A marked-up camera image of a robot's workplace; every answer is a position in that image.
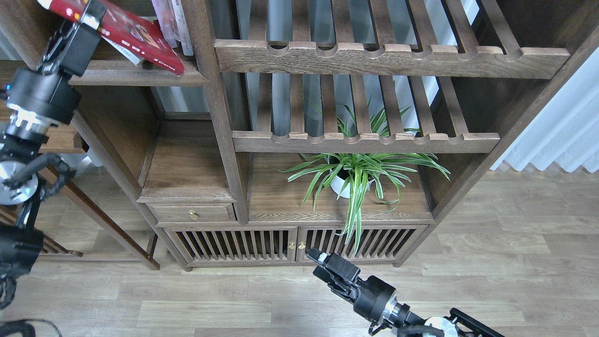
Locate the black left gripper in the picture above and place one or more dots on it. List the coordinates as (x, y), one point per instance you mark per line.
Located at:
(44, 97)

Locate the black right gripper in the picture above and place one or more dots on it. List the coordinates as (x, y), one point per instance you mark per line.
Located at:
(372, 299)

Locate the yellow green book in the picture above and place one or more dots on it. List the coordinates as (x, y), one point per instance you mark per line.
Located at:
(136, 60)

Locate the red paperback book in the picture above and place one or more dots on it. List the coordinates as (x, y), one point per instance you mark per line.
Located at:
(131, 32)

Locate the white lavender book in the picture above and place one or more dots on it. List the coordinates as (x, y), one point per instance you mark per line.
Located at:
(166, 19)

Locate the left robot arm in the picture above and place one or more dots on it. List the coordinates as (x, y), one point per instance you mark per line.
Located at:
(22, 184)

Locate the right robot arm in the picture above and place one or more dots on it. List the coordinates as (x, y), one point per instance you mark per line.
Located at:
(456, 324)

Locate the wooden side furniture left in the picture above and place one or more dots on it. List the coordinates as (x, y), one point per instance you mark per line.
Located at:
(65, 139)

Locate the white plant pot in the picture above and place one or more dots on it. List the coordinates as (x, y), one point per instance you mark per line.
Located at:
(340, 187)

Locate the upright white book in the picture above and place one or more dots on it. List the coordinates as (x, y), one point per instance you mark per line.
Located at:
(182, 28)

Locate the green spider plant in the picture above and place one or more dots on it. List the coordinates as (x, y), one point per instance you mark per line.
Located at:
(386, 171)

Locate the dark wooden bookshelf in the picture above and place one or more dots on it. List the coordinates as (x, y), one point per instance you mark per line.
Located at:
(266, 86)

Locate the white pleated curtain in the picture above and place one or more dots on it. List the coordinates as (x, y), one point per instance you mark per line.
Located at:
(566, 131)

